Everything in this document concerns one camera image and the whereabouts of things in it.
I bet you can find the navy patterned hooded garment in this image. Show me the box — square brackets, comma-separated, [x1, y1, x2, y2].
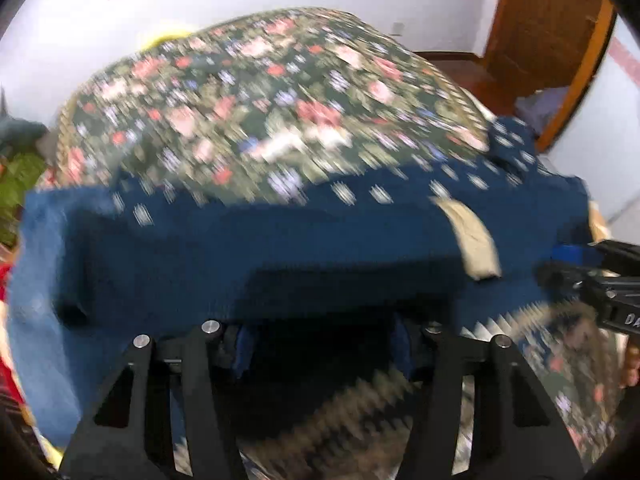
[8, 117, 592, 448]

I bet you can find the person's right hand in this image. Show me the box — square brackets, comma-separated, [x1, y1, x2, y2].
[620, 336, 640, 388]

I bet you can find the wooden wardrobe with glass door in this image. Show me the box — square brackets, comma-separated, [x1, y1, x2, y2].
[483, 0, 617, 152]

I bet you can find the green patterned storage box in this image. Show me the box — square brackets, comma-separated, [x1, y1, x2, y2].
[1, 152, 47, 247]

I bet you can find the grey pillow on pile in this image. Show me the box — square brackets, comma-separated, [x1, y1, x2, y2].
[0, 116, 48, 152]

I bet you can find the floral green bedspread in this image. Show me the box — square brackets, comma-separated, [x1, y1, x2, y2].
[39, 8, 618, 479]

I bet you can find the yellow round object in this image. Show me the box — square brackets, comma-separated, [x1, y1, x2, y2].
[142, 32, 190, 51]

